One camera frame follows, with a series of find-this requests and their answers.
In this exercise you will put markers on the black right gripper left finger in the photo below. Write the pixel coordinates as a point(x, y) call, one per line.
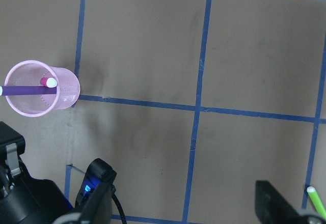
point(96, 203)

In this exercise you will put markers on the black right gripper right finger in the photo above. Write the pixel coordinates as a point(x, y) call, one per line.
point(270, 205)

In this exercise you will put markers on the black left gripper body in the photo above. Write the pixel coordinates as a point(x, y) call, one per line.
point(25, 199)

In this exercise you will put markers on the purple pen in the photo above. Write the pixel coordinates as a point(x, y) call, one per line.
point(26, 90)

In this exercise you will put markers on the pink pen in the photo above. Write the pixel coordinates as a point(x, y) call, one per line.
point(49, 82)

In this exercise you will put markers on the pink mesh cup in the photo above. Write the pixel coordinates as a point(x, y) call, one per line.
point(29, 73)

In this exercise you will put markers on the green pen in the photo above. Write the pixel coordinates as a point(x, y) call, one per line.
point(316, 201)

